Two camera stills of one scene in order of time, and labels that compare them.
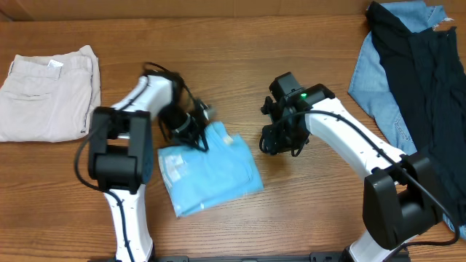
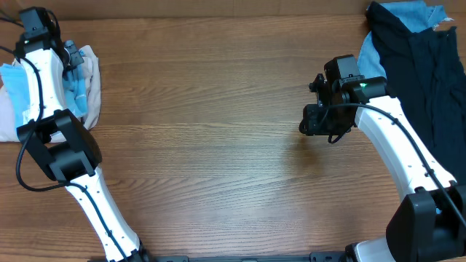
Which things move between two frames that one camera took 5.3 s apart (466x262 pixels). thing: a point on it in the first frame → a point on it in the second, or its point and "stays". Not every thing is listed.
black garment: [427, 69] stays
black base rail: [306, 257] stays
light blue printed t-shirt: [196, 178] → [13, 79]
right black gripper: [271, 143] → [314, 128]
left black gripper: [196, 133] → [75, 57]
